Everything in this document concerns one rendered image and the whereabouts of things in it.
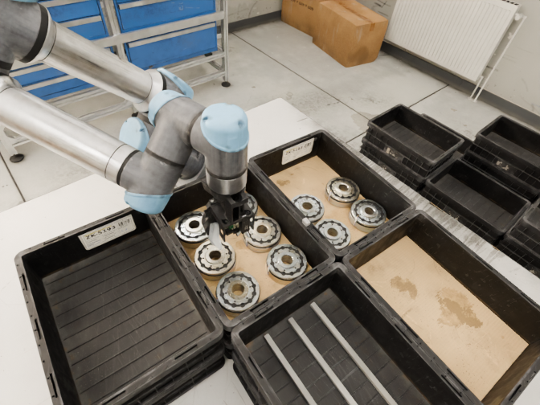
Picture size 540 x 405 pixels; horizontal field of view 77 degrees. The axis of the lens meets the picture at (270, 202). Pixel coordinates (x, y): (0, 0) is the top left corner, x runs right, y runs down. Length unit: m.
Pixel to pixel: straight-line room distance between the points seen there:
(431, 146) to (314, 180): 1.05
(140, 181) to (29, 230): 0.70
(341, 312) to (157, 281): 0.45
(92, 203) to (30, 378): 0.53
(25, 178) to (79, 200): 1.31
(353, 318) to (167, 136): 0.58
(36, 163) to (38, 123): 1.95
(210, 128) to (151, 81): 0.45
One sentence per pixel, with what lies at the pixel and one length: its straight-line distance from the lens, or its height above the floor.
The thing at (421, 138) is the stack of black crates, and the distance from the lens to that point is 2.06.
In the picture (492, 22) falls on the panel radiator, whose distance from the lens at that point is 3.54.
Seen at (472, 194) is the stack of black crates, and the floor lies 0.38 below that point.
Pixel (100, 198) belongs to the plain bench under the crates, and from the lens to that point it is 1.28.
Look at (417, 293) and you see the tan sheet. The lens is 0.96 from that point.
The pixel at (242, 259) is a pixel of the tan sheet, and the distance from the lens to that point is 0.89.
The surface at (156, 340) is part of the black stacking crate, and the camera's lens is 0.83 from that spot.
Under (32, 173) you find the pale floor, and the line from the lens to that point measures 2.61.
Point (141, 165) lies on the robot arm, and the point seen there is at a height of 1.18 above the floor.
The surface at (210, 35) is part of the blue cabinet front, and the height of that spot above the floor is 0.45.
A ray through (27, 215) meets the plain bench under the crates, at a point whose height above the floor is 0.70.
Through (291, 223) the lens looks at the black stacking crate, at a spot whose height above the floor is 0.90.
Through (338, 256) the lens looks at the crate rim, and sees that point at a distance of 0.82.
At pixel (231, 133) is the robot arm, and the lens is 0.53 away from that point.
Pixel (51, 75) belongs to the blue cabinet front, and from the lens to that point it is 2.54.
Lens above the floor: 1.60
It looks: 49 degrees down
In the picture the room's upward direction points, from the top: 7 degrees clockwise
